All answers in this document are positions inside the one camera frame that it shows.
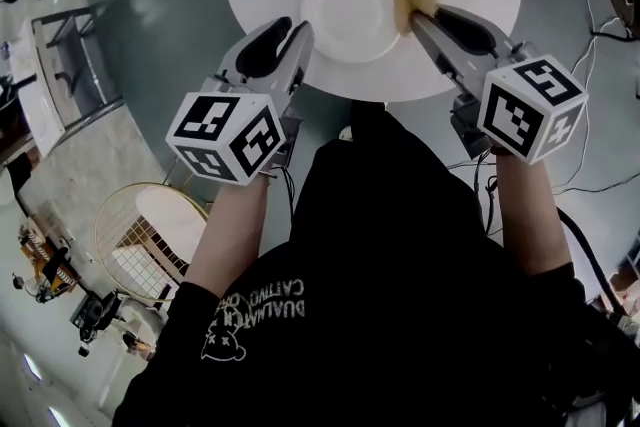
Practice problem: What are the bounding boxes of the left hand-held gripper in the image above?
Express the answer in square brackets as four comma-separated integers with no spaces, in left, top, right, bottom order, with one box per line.
[164,17,315,189]

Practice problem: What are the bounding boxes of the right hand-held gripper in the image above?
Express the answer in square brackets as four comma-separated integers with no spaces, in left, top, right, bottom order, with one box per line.
[410,5,589,165]

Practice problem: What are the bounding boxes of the white round plate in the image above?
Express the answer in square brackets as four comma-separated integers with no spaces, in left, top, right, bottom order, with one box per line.
[299,0,402,65]

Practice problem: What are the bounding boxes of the person's right forearm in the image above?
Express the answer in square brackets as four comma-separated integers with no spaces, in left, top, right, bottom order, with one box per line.
[492,148,575,277]

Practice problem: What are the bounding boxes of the person's left forearm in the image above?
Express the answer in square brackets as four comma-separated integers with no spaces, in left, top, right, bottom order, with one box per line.
[183,172,271,290]

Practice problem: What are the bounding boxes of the person's black printed t-shirt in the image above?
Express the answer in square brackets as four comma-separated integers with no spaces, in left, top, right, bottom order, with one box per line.
[112,98,640,427]

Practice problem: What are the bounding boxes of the white floor cable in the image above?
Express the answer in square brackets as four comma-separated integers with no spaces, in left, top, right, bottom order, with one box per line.
[542,0,640,196]

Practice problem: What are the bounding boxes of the thin black cables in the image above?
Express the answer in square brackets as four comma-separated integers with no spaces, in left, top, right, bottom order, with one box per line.
[444,153,504,239]

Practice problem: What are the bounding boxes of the gold wire chair white cushion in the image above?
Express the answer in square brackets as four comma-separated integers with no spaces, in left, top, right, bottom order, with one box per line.
[93,181,210,302]

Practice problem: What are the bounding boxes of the white desk grey frame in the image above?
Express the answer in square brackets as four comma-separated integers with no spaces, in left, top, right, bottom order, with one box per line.
[9,7,126,161]

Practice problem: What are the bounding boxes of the thick black cable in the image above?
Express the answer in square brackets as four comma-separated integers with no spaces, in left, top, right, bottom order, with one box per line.
[554,208,634,324]

